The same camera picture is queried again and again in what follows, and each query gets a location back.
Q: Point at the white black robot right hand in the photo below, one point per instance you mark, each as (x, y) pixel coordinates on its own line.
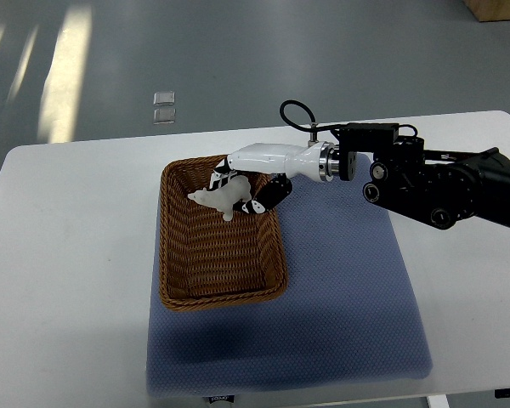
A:
(272, 163)

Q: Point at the white bear figurine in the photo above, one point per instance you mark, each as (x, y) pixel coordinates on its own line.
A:
(224, 198)

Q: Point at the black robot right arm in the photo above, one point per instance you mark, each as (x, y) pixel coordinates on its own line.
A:
(435, 187)

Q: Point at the brown wicker basket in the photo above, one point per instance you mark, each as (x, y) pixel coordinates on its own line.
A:
(206, 262)

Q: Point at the lower silver floor plate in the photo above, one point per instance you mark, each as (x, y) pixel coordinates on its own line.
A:
(164, 116)

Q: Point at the silver floor plate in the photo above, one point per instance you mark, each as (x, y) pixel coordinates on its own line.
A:
(164, 116)
(164, 98)

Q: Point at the upper silver floor plate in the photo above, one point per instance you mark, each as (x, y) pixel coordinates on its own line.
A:
(164, 98)

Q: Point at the blue quilted mat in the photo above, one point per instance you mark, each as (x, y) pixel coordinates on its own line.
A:
(348, 315)

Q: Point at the black label under table edge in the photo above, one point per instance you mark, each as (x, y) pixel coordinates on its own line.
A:
(221, 398)

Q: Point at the wooden box corner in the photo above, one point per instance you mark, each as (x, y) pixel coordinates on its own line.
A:
(489, 10)

